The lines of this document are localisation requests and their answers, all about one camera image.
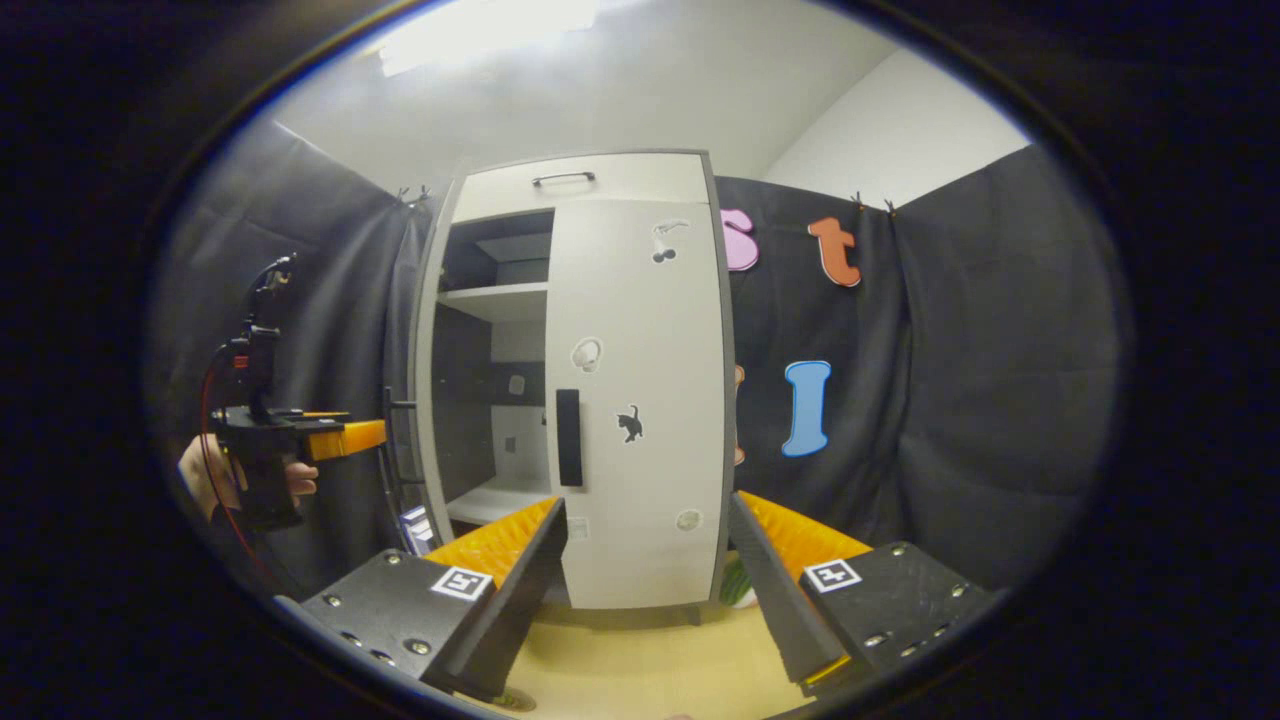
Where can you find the round patterned disc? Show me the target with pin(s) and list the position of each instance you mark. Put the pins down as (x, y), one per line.
(515, 700)

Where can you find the ceiling light panel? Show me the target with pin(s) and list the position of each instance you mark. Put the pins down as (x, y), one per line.
(480, 30)

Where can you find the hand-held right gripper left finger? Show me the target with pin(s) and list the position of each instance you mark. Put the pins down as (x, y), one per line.
(520, 610)

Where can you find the green pink watermelon-shaped object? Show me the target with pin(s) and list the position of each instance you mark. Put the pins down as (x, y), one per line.
(738, 588)

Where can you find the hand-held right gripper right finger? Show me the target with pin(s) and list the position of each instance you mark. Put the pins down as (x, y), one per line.
(775, 600)

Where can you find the black backdrop cloth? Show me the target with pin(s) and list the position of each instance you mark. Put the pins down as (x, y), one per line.
(1000, 400)

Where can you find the white cabinet door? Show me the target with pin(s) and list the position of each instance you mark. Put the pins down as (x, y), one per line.
(428, 400)
(640, 480)

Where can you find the white cabinet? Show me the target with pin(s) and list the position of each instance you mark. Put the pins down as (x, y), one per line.
(500, 300)

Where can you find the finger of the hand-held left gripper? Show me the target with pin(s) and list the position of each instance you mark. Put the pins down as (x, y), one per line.
(345, 440)
(320, 414)

